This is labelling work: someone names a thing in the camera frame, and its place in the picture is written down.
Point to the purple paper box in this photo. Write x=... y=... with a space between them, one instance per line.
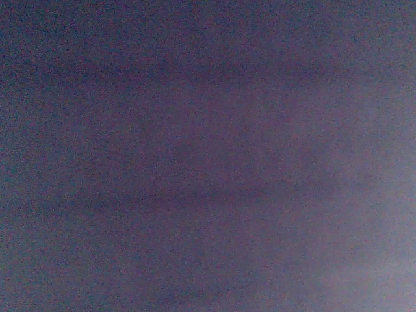
x=208 y=156

